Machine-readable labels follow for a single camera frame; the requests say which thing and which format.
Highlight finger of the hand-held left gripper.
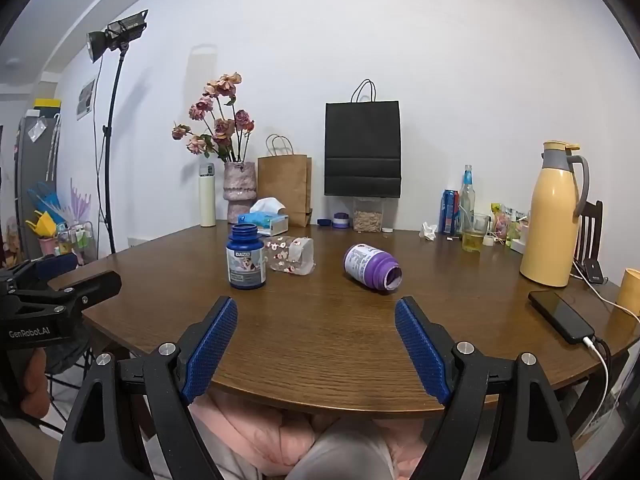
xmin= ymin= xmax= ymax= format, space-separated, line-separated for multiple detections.
xmin=15 ymin=254 xmax=79 ymax=286
xmin=46 ymin=270 xmax=123 ymax=313

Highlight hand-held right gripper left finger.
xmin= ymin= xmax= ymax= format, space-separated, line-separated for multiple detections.
xmin=52 ymin=296 xmax=238 ymax=480

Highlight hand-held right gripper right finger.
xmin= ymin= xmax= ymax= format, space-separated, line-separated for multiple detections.
xmin=394 ymin=296 xmax=581 ymax=480

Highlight floral glass cup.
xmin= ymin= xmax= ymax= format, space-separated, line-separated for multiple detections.
xmin=263 ymin=235 xmax=316 ymax=277

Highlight yellow cup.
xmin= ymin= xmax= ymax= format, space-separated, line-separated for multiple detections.
xmin=616 ymin=268 xmax=640 ymax=317

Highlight person's left hand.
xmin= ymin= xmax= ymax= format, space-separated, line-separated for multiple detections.
xmin=22 ymin=347 xmax=52 ymax=417

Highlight yellow clothes hangers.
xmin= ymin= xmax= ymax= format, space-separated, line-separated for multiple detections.
xmin=25 ymin=211 xmax=59 ymax=239

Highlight blue clothes hangers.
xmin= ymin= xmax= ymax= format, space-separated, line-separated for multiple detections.
xmin=27 ymin=182 xmax=67 ymax=222

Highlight blue pill bottle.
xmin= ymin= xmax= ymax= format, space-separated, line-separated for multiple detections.
xmin=226 ymin=223 xmax=267 ymax=290

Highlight grey refrigerator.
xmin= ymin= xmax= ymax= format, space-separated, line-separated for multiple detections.
xmin=14 ymin=110 xmax=62 ymax=262

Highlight purple pill bottle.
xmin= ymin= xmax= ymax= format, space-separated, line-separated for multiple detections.
xmin=343 ymin=243 xmax=402 ymax=293

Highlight pink clothing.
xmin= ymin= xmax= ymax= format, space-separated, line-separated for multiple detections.
xmin=189 ymin=391 xmax=437 ymax=480

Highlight glass of yellow drink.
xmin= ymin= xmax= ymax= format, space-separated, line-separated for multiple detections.
xmin=462 ymin=213 xmax=491 ymax=253

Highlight blue and red can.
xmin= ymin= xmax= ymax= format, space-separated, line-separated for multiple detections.
xmin=440 ymin=189 xmax=461 ymax=236

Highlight clear food container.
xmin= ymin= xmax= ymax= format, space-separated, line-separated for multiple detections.
xmin=353 ymin=197 xmax=385 ymax=232

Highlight tissue box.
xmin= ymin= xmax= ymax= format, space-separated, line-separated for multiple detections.
xmin=248 ymin=197 xmax=290 ymax=237

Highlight white thermos bottle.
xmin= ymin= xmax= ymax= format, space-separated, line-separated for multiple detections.
xmin=199 ymin=162 xmax=217 ymax=227

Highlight black smartphone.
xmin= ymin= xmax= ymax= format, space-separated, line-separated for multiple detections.
xmin=528 ymin=290 xmax=597 ymax=345

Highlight colourful snack packets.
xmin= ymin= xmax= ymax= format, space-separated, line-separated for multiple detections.
xmin=490 ymin=203 xmax=532 ymax=248

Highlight pink ceramic vase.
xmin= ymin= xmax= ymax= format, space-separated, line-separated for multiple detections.
xmin=223 ymin=161 xmax=257 ymax=224

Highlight clear glass bottle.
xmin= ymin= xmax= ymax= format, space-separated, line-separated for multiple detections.
xmin=459 ymin=164 xmax=477 ymax=239

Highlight black light stand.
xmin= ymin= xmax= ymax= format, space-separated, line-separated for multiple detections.
xmin=92 ymin=42 xmax=127 ymax=257

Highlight brown paper bag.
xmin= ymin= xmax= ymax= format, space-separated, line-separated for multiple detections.
xmin=257 ymin=134 xmax=313 ymax=228

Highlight yellow thermos jug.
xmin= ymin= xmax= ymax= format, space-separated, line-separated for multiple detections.
xmin=519 ymin=141 xmax=591 ymax=288

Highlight dried pink flowers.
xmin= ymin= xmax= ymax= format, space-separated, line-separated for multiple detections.
xmin=171 ymin=72 xmax=256 ymax=164

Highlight black paper bag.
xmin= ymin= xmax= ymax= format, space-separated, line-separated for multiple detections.
xmin=324 ymin=79 xmax=402 ymax=198

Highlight dark wooden chair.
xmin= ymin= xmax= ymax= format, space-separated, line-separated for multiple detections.
xmin=570 ymin=200 xmax=605 ymax=281

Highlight black studio light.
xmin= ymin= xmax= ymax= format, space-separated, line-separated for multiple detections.
xmin=86 ymin=9 xmax=149 ymax=64

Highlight wire rack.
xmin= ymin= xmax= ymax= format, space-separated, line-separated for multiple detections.
xmin=56 ymin=220 xmax=97 ymax=267

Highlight wall poster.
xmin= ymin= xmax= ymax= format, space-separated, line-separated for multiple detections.
xmin=76 ymin=79 xmax=97 ymax=121

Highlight white charging cable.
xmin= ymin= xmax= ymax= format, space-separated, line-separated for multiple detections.
xmin=581 ymin=336 xmax=612 ymax=442

